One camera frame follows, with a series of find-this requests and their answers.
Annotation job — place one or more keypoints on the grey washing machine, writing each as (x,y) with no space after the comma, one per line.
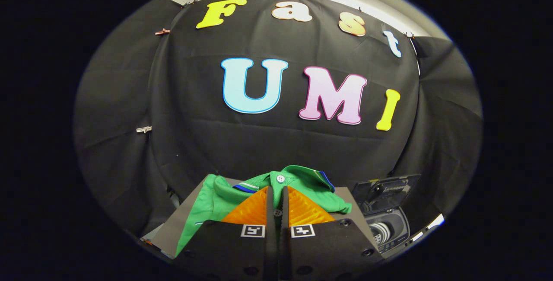
(397,229)

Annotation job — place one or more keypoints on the green polo shirt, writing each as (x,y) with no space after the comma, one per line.
(216,203)

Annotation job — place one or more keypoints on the white clip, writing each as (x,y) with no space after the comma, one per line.
(144,129)

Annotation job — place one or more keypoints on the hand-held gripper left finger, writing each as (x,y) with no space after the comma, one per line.
(229,246)

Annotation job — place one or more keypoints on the dark transparent washing machine lid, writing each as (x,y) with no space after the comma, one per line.
(389,192)

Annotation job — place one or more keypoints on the red clip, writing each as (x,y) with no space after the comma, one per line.
(162,31)

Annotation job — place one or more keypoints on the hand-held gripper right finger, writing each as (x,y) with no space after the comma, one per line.
(328,246)

